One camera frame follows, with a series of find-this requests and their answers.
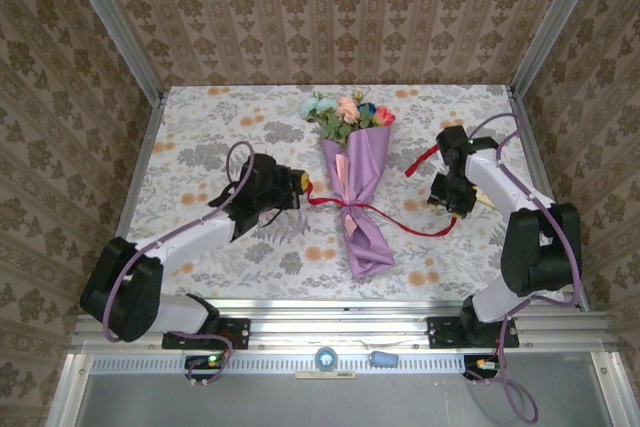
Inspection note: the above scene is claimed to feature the aluminium frame post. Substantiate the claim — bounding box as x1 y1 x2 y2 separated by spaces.
57 0 167 103
509 0 609 98

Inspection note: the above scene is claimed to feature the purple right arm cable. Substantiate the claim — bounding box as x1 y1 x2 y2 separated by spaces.
468 113 587 422

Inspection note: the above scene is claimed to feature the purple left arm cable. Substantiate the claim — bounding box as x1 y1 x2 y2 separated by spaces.
102 140 259 344

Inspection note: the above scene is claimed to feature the red satin ribbon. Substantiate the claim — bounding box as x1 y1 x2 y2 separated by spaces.
304 144 459 238

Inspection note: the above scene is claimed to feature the beige label strip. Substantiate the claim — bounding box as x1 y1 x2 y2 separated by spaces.
294 370 357 380

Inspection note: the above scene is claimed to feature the aluminium front rail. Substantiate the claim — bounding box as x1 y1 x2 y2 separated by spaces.
69 296 619 354

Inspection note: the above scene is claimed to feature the small control board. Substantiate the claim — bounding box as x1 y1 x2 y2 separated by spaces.
462 353 507 382
184 353 232 382

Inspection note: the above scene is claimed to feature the aluminium side rail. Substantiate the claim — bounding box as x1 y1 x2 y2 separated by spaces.
94 94 167 316
504 86 591 311

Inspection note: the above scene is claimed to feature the red artificial flower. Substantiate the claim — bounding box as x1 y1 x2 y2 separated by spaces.
372 105 398 129

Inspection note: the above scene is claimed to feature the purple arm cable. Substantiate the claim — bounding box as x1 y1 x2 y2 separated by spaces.
468 113 587 422
102 140 259 344

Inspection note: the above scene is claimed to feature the dark blue artificial flower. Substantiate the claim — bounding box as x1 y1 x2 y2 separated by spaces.
355 101 377 131

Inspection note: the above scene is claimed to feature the floral print tablecloth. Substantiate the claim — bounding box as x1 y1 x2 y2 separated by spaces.
110 84 566 304

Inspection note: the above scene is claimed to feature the blue round knob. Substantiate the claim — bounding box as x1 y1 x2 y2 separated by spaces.
314 346 339 372

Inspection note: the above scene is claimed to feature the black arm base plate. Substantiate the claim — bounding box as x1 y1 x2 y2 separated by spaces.
424 314 520 351
161 316 251 351

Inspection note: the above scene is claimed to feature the pink and purple wrapping paper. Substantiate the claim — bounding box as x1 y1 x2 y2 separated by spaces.
321 126 396 279

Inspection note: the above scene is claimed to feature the blue oblong capsule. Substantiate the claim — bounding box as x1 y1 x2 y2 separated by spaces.
368 350 400 369

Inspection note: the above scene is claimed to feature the perforated metal strip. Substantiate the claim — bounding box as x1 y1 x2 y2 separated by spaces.
89 353 469 376

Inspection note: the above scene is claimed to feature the grey metal tray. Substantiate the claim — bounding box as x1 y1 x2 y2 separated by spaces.
47 351 640 427

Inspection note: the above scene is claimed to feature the light blue artificial flower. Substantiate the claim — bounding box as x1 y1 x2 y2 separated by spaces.
299 90 339 141

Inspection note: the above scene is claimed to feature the peach artificial flower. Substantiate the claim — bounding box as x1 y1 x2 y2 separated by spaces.
333 90 365 148

